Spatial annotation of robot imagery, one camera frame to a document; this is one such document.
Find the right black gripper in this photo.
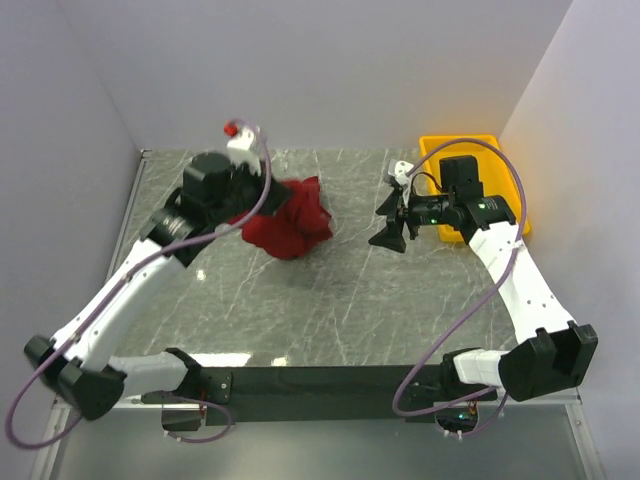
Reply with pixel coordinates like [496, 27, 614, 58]
[369, 183, 456, 253]

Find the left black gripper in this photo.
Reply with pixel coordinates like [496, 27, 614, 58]
[210, 157, 294, 227]

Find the red t shirt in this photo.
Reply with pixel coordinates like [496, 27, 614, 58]
[241, 176, 333, 260]

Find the yellow plastic tray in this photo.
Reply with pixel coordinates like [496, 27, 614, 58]
[419, 134, 521, 222]

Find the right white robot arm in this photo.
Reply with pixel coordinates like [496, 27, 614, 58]
[369, 188, 598, 401]

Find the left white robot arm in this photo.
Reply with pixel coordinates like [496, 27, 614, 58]
[24, 152, 291, 421]

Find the black base beam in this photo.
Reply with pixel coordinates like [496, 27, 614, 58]
[195, 365, 411, 422]

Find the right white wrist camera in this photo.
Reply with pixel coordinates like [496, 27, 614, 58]
[385, 160, 415, 193]

